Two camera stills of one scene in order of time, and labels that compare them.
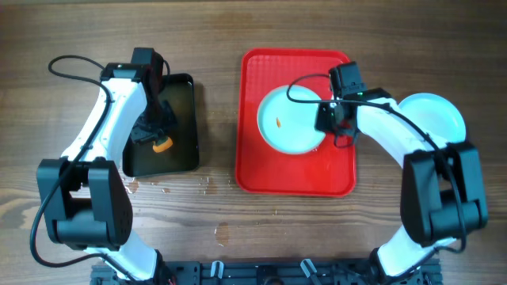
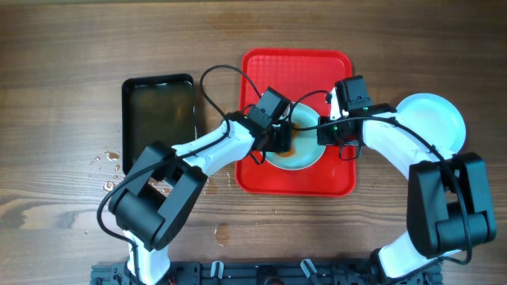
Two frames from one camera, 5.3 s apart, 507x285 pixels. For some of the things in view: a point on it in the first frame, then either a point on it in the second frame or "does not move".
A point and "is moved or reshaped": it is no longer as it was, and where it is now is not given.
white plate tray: (288, 126) is moved or reshaped
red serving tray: (327, 170) does not move
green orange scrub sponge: (162, 144) is moved or reshaped
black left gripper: (142, 133) to (286, 140)
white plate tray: (436, 115) does not move
